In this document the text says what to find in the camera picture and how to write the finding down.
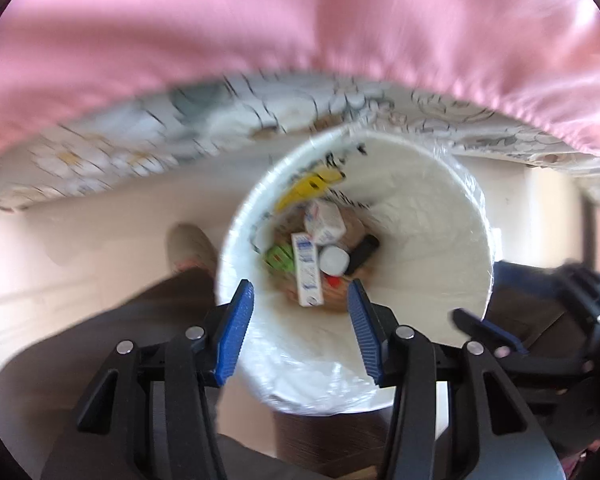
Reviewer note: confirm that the white floral mattress cover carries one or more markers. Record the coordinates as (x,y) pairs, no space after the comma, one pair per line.
(130,130)

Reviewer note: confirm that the green plastic block piece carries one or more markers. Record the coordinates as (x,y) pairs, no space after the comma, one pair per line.
(279,257)

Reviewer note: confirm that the pink floral bedsheet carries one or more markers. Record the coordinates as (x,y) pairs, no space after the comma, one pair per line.
(230,20)

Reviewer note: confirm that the white trash bin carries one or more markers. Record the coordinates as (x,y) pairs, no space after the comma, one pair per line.
(420,240)

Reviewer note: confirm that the white waste bin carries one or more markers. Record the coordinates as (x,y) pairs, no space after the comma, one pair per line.
(430,200)

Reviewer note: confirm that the white round bottle cap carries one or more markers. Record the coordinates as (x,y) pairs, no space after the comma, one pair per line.
(335,260)

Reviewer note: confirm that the yellow packet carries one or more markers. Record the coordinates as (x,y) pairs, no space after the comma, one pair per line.
(307,187)

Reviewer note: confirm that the small red item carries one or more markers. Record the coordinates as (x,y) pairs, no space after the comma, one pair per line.
(334,281)

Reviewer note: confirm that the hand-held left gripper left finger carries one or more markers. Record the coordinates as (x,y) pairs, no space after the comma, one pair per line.
(235,327)

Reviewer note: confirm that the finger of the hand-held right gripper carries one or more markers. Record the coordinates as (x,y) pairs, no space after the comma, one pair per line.
(580,290)
(487,332)

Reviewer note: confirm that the blue and white carton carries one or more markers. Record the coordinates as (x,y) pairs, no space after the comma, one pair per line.
(307,270)

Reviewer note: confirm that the person's shoe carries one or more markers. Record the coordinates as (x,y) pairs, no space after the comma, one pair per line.
(190,245)

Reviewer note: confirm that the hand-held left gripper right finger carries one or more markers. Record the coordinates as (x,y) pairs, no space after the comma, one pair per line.
(366,332)

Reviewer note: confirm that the black foam cylinder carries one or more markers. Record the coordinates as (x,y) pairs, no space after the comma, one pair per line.
(364,252)

